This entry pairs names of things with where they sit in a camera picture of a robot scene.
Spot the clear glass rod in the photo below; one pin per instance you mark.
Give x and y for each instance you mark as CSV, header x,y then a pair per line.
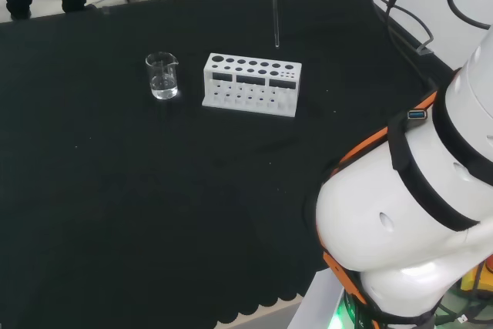
x,y
275,17

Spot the white test tube rack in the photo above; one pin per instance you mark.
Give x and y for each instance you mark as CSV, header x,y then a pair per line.
x,y
250,90

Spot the clear glass beaker with water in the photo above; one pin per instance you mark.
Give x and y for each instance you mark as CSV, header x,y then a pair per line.
x,y
163,82

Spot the clear cloth clip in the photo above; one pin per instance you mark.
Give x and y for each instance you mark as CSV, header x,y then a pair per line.
x,y
423,51

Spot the black bench cloth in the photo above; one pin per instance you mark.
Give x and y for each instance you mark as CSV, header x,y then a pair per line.
x,y
154,190

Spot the yellow stop button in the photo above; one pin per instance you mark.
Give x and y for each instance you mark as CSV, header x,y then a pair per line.
x,y
479,273

